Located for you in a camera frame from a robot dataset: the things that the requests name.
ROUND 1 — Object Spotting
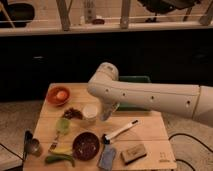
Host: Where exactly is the light blue towel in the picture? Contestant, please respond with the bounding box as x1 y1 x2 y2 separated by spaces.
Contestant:
107 102 119 117

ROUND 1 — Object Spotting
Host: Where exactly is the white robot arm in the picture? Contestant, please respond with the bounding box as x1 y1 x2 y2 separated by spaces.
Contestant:
87 62 213 127

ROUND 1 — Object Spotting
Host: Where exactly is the white paper cup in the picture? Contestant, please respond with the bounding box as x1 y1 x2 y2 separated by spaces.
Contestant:
82 104 98 122

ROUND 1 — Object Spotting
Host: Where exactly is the green plastic tray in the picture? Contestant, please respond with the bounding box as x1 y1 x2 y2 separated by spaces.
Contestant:
117 76 151 111

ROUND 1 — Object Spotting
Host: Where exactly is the brown dried food pile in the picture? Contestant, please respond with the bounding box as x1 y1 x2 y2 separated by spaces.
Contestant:
62 108 83 119

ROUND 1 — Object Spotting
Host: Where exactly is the dark red bowl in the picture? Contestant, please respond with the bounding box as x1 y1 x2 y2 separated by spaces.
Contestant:
72 132 100 161

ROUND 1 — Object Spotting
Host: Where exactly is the orange egg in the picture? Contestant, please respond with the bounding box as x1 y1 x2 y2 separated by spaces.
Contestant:
56 91 66 100

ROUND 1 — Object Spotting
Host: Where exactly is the orange bowl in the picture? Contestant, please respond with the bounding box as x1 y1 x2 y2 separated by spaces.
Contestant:
46 86 70 106

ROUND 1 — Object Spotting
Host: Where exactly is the brown sponge block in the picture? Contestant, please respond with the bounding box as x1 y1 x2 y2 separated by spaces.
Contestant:
121 144 147 165

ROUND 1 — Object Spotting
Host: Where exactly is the yellow banana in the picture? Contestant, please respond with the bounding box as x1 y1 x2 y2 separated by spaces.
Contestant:
49 147 72 155

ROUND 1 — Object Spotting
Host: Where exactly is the green cucumber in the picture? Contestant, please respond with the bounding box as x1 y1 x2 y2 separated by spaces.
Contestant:
45 155 75 166

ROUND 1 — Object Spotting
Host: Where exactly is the metal ladle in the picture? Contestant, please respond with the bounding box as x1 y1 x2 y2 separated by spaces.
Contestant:
23 131 42 159

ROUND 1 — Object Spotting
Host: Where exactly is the black office chair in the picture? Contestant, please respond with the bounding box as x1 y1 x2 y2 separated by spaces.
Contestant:
137 0 201 23

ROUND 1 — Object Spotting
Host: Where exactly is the black chair left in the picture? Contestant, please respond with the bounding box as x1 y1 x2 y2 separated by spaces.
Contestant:
0 0 35 28

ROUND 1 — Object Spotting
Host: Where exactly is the white handled brush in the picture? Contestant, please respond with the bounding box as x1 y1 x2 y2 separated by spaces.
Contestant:
102 120 138 144

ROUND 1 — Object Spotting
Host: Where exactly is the black cable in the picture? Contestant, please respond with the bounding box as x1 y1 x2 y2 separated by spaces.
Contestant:
167 132 213 171

